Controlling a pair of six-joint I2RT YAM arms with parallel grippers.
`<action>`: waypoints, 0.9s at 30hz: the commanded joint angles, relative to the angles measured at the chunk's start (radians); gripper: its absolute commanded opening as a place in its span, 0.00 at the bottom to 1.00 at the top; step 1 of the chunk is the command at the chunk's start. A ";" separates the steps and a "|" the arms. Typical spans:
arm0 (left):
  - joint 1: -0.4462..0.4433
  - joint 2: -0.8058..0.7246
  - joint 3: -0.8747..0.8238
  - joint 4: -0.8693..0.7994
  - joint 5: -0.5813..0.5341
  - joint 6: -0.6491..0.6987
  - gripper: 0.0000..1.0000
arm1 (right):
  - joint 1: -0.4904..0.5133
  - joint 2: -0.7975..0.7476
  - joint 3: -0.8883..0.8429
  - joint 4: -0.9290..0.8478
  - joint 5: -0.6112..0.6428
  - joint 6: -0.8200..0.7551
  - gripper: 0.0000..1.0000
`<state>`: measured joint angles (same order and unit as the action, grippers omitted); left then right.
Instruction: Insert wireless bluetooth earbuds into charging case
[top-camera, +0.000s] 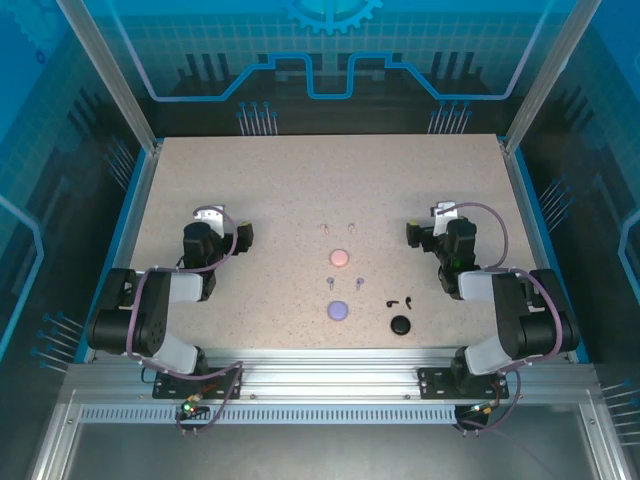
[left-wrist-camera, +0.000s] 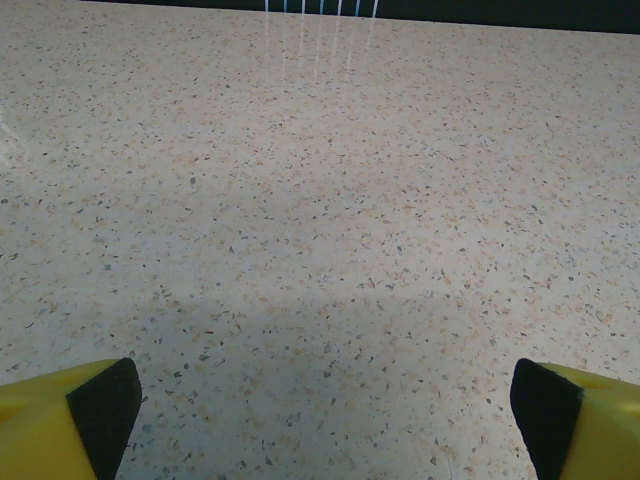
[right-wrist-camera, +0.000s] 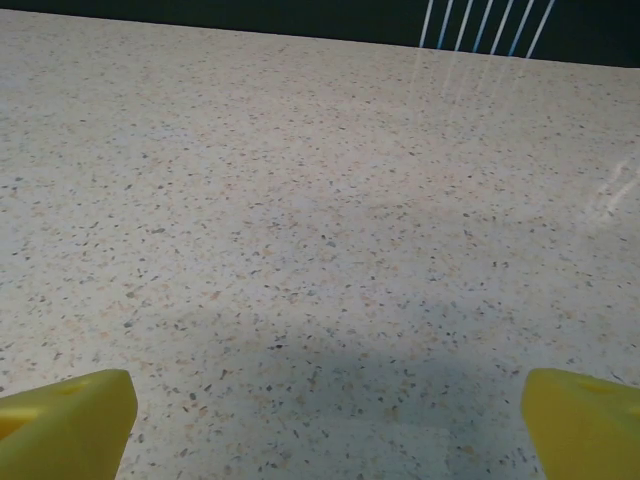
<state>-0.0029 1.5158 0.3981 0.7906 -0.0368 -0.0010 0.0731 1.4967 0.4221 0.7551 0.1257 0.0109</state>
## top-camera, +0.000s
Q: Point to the black earbud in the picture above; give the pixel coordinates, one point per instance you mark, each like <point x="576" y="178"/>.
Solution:
<point x="392" y="303"/>
<point x="409" y="301"/>

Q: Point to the pink earbud charging case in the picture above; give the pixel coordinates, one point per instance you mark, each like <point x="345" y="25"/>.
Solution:
<point x="339" y="257"/>

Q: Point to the black earbud charging case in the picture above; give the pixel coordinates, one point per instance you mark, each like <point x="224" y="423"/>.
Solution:
<point x="400" y="324"/>

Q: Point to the purple earbud charging case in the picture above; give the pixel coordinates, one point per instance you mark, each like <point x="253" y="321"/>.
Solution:
<point x="337" y="310"/>

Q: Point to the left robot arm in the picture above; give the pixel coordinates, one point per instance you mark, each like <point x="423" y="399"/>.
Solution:
<point x="155" y="325"/>

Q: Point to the small LED circuit board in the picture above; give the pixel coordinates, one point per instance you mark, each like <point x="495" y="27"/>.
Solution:
<point x="482" y="410"/>
<point x="189" y="407"/>

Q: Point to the grey metal sheet panel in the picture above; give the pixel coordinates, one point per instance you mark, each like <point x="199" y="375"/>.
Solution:
<point x="325" y="455"/>

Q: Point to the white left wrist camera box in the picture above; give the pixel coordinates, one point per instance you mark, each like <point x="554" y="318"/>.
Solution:
<point x="207" y="216"/>

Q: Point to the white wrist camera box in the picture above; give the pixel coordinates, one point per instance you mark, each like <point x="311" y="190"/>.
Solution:
<point x="442" y="212"/>
<point x="207" y="216"/>

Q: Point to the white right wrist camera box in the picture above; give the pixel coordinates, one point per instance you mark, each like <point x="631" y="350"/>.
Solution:
<point x="442" y="212"/>

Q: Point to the aluminium table side rail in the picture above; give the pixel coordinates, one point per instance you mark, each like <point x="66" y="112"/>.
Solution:
<point x="515" y="180"/>
<point x="146" y="180"/>

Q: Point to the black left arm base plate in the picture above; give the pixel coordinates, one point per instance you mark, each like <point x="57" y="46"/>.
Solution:
<point x="225" y="382"/>

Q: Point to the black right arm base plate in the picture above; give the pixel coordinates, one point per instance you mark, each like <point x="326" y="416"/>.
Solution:
<point x="432" y="385"/>

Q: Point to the aluminium mounting rail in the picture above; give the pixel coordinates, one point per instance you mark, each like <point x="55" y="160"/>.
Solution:
<point x="325" y="370"/>

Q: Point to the aluminium frame post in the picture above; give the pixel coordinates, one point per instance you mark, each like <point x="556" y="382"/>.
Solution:
<point x="546" y="75"/>
<point x="114" y="75"/>

